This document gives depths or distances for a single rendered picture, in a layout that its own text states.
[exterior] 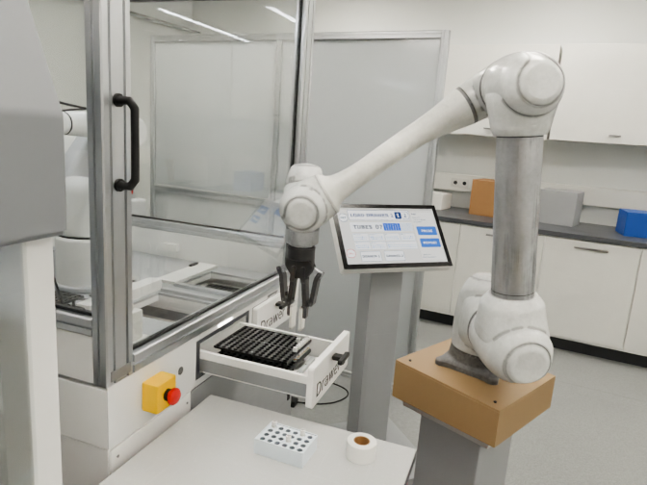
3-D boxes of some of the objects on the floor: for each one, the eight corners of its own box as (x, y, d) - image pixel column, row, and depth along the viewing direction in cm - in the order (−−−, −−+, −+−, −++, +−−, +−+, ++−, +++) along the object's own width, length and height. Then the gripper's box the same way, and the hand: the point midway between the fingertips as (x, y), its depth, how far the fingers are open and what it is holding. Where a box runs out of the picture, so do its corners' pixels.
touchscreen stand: (437, 479, 237) (466, 260, 216) (346, 497, 221) (367, 263, 200) (386, 421, 283) (405, 235, 262) (307, 432, 267) (321, 236, 245)
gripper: (332, 245, 140) (326, 329, 145) (281, 238, 145) (277, 319, 150) (323, 250, 133) (317, 339, 138) (270, 242, 138) (266, 327, 143)
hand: (297, 317), depth 144 cm, fingers closed
